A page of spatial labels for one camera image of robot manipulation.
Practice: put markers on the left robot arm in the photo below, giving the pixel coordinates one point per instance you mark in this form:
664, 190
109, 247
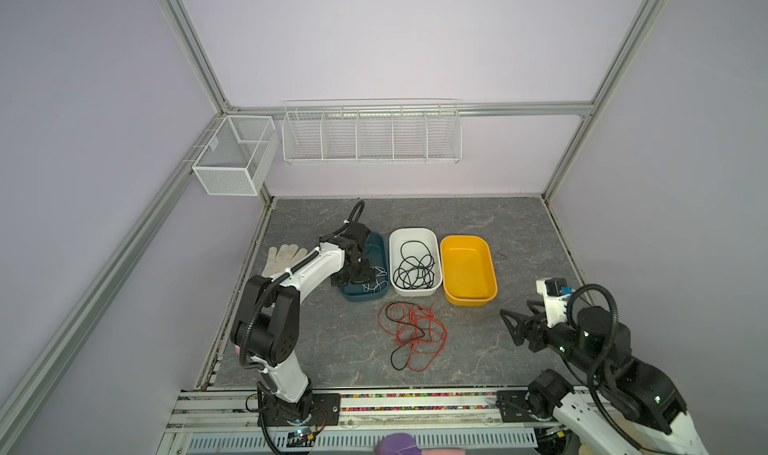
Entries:
267, 323

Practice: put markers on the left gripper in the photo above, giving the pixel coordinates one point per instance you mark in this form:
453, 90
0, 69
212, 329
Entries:
367, 274

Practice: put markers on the small white mesh basket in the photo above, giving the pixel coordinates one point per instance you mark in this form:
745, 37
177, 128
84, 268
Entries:
237, 156

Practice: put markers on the yellow plastic bin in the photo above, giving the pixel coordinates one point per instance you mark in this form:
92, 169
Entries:
468, 273

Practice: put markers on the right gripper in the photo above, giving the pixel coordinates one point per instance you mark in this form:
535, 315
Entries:
539, 328

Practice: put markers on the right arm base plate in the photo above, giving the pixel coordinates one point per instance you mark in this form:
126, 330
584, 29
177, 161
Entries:
524, 406

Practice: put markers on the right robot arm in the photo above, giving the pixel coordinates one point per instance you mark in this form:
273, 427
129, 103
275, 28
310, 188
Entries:
628, 406

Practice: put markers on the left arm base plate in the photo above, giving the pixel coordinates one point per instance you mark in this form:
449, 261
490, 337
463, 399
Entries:
314, 408

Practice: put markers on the purple object at base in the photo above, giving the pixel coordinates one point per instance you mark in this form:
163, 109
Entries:
405, 444

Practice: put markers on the white knit glove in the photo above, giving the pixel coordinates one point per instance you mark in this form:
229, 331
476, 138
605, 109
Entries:
281, 258

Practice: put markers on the teal plastic bin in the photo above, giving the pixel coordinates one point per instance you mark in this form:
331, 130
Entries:
375, 254

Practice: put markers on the long white wire basket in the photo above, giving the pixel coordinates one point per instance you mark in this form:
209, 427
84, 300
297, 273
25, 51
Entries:
372, 131

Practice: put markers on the white plastic bin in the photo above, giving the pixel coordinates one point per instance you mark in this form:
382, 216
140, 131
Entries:
414, 262

